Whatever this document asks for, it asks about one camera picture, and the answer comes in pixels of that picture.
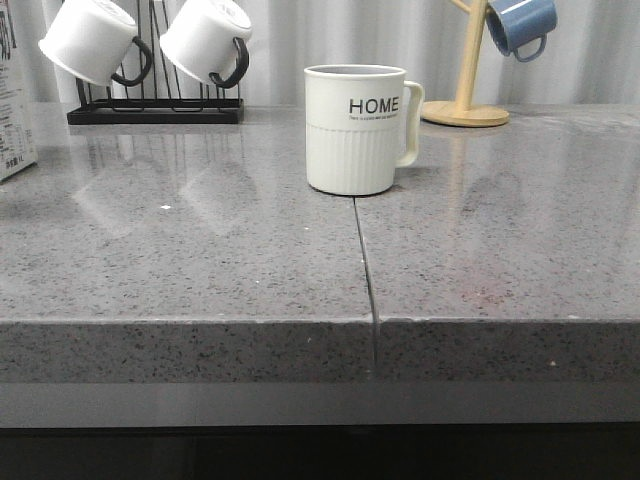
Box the white blue milk carton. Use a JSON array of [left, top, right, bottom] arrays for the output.
[[0, 1, 37, 181]]

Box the wooden mug tree stand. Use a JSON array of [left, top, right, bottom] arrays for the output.
[[421, 0, 509, 128]]

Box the blue mug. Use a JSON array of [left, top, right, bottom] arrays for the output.
[[486, 0, 558, 63]]

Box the white enamel mug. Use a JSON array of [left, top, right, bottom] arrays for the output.
[[38, 0, 153, 87], [159, 0, 252, 89]]

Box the black wire mug rack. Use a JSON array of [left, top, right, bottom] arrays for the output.
[[67, 1, 244, 125]]

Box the cream HOME mug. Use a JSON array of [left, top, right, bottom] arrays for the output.
[[304, 64, 424, 196]]

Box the right white enamel mug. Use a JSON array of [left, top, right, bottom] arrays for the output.
[[159, 0, 252, 89]]

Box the left white enamel mug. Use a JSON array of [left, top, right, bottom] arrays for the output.
[[38, 0, 153, 87]]

